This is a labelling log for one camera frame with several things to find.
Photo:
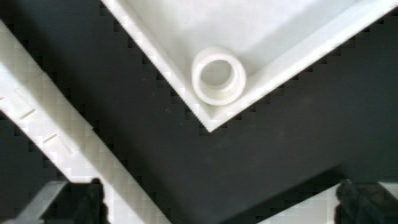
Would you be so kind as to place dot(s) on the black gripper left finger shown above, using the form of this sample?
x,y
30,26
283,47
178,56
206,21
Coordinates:
x,y
66,204

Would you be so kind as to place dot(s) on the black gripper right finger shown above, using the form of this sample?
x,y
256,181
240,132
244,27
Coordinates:
x,y
368,204

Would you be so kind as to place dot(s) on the white square tabletop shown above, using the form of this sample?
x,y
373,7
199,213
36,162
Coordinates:
x,y
229,46

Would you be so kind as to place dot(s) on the white obstacle fence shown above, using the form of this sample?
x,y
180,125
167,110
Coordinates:
x,y
249,174

